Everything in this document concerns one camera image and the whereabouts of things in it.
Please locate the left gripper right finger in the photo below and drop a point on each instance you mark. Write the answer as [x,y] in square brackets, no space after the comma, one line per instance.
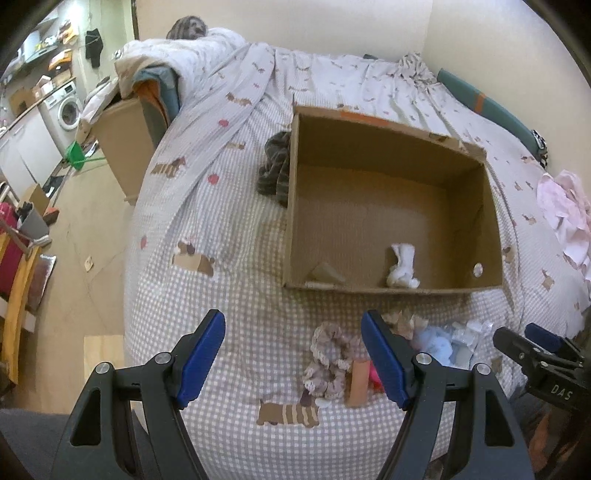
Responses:
[392,357]

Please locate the light blue plush toy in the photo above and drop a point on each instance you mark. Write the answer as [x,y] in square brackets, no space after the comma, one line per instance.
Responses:
[436,342]

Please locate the teal pillow with orange stripe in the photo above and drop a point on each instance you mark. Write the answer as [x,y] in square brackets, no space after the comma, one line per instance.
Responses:
[480,103]

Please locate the pink ruffled cloth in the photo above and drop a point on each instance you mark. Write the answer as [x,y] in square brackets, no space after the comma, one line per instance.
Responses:
[566,208]

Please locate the green dustpan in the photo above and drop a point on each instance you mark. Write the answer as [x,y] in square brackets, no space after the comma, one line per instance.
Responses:
[77,156]

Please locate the cardboard box beside bed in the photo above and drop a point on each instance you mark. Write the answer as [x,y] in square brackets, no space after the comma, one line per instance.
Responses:
[128,133]

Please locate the dark striped knit cloth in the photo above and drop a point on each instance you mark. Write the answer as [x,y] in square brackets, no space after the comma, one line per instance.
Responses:
[274,175]

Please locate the white sock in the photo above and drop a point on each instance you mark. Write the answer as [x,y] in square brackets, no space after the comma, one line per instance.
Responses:
[402,274]

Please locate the checkered dog print bedspread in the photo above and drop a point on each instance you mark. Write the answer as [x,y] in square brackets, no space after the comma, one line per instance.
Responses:
[203,237]

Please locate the grey striped knit hat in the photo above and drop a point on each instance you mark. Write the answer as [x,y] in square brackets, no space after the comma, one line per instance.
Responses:
[187,28]

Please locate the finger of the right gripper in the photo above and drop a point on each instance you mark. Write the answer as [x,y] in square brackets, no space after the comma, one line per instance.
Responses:
[559,346]
[526,353]

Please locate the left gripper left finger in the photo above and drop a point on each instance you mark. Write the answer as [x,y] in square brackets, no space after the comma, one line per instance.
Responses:
[194,355]

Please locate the wooden chair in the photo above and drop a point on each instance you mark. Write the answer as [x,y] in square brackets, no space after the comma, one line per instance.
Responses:
[17,300]

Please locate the clear packaged blue item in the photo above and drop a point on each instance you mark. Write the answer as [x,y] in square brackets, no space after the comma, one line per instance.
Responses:
[465,339]

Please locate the white folded duvet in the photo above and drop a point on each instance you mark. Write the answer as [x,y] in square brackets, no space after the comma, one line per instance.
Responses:
[190,60]

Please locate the pink plush toy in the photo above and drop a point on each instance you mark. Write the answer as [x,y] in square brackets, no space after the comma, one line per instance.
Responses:
[374,379]

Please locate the white washing machine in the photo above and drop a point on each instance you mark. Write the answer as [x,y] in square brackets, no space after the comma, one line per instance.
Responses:
[60,112]

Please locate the lace trimmed scrunchie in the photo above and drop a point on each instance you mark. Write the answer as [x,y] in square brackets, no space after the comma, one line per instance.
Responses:
[333,351]

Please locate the open cardboard box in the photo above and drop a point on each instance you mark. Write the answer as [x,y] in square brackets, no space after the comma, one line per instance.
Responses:
[359,184]

